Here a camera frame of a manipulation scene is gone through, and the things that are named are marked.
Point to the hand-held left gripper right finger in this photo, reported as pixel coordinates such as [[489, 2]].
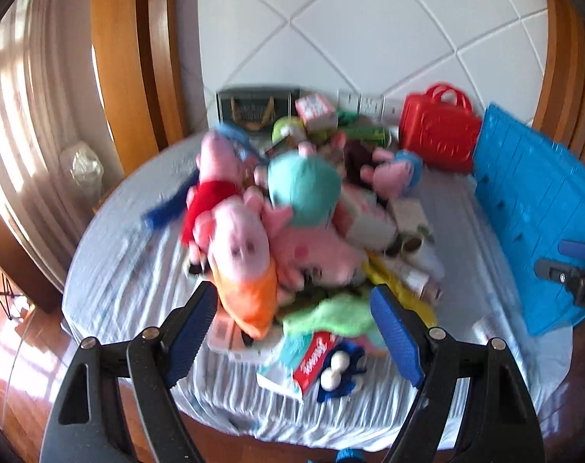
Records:
[[394, 333]]

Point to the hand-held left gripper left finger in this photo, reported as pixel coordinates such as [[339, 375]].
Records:
[[191, 337]]

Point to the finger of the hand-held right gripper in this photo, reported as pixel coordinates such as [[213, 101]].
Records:
[[579, 251], [553, 270]]

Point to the red and teal medicine box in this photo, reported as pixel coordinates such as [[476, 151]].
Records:
[[314, 364]]

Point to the blue plastic crate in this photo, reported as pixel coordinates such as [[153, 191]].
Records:
[[514, 178]]

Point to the white flat box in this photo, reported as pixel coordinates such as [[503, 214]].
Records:
[[225, 337]]

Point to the yellow packet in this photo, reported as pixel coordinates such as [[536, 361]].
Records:
[[408, 294]]

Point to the blue toy with white eyes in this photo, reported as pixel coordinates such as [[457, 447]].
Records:
[[343, 371]]

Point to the light green cloth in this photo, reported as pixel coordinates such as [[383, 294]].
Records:
[[331, 318]]

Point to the pig plush in orange dress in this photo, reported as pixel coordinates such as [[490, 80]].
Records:
[[246, 260]]

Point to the pink and white carton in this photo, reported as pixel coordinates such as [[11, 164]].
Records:
[[369, 217]]

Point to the blue ribbon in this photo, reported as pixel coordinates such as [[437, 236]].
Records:
[[164, 212]]

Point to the pig plush in blue shirt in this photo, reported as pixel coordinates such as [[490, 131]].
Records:
[[394, 171]]

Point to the pig plush in red dress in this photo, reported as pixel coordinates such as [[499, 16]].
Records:
[[210, 173]]

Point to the pig plush in teal dress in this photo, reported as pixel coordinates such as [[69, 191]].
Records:
[[302, 193]]

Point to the dark brown plush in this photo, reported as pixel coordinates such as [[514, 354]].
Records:
[[355, 164]]

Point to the red plastic toy case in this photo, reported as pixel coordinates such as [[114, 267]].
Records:
[[437, 135]]

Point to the dark wooden cabinet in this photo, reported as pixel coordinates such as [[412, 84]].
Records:
[[17, 260]]

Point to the clear plastic bag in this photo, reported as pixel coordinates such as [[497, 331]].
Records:
[[82, 169]]

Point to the green packet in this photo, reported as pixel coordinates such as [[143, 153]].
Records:
[[365, 130]]

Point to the green round toy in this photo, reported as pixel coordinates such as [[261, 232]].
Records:
[[287, 128]]

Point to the pink and white box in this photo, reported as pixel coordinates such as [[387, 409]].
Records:
[[316, 111]]

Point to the black framed box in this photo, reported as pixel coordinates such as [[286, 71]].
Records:
[[254, 106]]

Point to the beige curtain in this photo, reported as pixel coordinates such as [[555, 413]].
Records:
[[32, 106]]

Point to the wooden frame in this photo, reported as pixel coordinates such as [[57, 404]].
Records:
[[143, 58], [567, 58]]

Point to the white wall socket panel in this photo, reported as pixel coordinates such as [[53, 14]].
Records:
[[369, 103]]

